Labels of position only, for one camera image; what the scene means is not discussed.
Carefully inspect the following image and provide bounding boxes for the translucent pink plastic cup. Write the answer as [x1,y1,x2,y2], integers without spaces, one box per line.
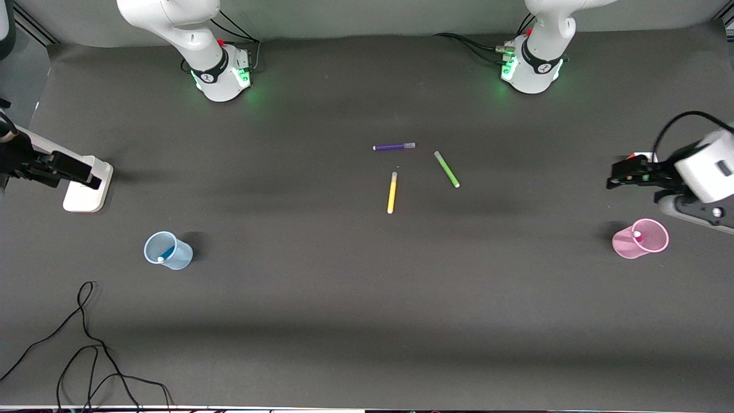
[612,219,670,260]

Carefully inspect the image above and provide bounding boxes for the translucent blue plastic cup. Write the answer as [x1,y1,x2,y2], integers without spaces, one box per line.
[143,231,194,271]

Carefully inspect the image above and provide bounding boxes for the green marker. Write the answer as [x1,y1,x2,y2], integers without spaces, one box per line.
[434,150,460,189]

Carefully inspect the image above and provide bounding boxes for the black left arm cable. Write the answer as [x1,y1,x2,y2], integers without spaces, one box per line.
[653,110,732,162]

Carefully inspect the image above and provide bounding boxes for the thin black loose cable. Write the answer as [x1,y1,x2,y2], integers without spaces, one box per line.
[0,280,174,411]

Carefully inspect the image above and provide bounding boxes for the black left arm base cables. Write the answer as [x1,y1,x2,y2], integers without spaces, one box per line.
[432,13,537,65]

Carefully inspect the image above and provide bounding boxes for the black arm base cables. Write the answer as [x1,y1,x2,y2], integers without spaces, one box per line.
[181,8,262,74]
[432,13,537,65]

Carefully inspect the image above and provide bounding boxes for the black right arm base cables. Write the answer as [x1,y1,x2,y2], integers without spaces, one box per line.
[181,8,262,74]

